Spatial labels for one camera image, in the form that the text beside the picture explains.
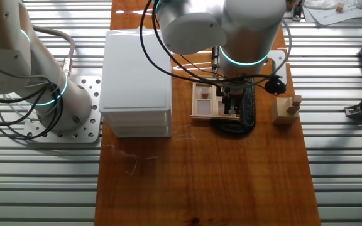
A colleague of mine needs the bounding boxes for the white paper sheets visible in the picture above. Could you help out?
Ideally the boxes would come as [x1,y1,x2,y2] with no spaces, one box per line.
[303,0,362,26]

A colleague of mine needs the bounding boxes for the black round cable plug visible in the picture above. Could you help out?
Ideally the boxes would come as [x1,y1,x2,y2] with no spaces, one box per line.
[265,77,287,96]

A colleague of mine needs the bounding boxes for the wooden compartment tray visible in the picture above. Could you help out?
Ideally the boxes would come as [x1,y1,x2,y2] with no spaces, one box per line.
[189,75,241,121]

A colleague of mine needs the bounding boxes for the black C-clamp with steel screw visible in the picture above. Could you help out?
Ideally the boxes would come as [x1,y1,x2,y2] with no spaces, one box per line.
[211,46,257,136]

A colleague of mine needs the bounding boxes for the orange wooden board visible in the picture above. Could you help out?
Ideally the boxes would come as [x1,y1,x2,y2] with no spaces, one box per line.
[94,0,322,226]

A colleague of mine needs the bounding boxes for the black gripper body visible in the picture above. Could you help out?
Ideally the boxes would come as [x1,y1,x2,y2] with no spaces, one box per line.
[221,86,244,102]

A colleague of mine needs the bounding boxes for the white control box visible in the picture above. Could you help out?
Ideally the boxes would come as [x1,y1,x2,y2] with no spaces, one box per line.
[98,25,173,139]

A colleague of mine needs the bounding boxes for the thick grey cable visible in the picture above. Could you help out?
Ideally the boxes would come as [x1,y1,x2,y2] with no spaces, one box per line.
[31,24,77,78]

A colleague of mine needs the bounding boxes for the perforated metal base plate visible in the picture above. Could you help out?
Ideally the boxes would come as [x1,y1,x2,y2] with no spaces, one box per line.
[23,75,102,144]

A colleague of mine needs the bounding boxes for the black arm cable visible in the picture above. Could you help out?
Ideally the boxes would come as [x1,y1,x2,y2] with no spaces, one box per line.
[138,0,293,87]
[151,0,232,83]

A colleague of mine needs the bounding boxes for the black base cable bundle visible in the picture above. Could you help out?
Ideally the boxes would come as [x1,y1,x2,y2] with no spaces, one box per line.
[0,81,65,141]

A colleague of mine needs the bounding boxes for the pale wooden block puzzle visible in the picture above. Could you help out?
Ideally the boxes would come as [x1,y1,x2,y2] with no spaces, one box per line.
[270,95,303,126]

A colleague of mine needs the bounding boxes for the black clip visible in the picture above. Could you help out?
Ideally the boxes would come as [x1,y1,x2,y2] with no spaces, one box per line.
[291,0,304,22]

